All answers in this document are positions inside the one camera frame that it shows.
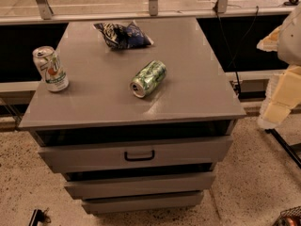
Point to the blue chip bag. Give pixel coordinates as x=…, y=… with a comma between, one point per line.
x=118, y=36

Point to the top grey drawer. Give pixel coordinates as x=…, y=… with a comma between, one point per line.
x=110, y=156

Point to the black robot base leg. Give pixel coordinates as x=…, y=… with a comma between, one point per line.
x=293, y=151

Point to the white 7up can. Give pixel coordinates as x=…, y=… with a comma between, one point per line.
x=51, y=71

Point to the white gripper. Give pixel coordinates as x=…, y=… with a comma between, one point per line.
x=291, y=42

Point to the black object on floor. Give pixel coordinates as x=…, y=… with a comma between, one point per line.
x=39, y=218

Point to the bottom grey drawer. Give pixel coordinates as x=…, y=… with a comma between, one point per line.
x=146, y=202

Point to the grey drawer cabinet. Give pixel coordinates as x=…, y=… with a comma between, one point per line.
x=195, y=99

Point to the wire basket corner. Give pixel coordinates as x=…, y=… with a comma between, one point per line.
x=289, y=217

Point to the black drawer handle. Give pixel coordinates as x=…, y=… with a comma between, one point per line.
x=138, y=157

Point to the green soda can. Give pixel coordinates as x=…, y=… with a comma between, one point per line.
x=148, y=79

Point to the metal window frame rail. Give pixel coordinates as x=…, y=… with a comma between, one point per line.
x=54, y=11

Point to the middle grey drawer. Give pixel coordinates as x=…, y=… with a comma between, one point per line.
x=138, y=186

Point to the grey drawer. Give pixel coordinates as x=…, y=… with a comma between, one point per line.
x=146, y=202
x=110, y=156
x=138, y=186

